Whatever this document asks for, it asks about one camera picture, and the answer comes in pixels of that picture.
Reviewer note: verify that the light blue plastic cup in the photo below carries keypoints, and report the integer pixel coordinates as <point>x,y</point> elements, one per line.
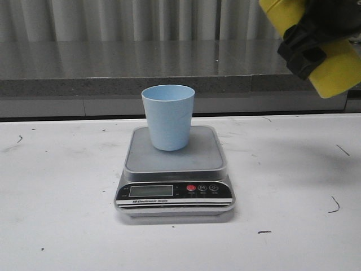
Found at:
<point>169,110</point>

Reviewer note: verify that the grey stone counter shelf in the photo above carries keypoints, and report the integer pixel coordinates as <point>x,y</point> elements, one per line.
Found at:
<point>113,68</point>

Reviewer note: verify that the silver electronic kitchen scale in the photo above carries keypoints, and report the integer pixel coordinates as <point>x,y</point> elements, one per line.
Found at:
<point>190,185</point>

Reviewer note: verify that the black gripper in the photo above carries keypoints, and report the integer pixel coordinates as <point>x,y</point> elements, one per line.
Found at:
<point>323,21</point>

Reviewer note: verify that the yellow squeeze bottle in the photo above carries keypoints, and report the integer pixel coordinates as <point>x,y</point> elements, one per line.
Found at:
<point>341,69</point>

